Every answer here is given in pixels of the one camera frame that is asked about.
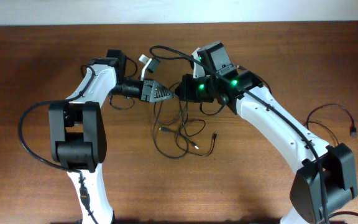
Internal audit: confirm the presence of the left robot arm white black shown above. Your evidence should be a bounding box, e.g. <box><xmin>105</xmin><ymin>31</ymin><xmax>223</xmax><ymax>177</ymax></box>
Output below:
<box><xmin>48</xmin><ymin>50</ymin><xmax>175</xmax><ymax>223</ymax></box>

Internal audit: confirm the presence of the long thin black cable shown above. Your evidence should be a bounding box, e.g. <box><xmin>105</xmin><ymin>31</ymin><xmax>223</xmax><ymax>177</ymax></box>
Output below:
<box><xmin>301</xmin><ymin>103</ymin><xmax>357</xmax><ymax>147</ymax></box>

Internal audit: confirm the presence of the black usb cable bundle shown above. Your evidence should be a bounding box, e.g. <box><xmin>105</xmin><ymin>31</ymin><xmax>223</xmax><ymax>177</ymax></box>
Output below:
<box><xmin>152</xmin><ymin>81</ymin><xmax>219</xmax><ymax>159</ymax></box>

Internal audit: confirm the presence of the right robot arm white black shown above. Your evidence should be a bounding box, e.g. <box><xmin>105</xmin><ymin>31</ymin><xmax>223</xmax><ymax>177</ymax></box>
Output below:
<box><xmin>175</xmin><ymin>42</ymin><xmax>358</xmax><ymax>223</ymax></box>

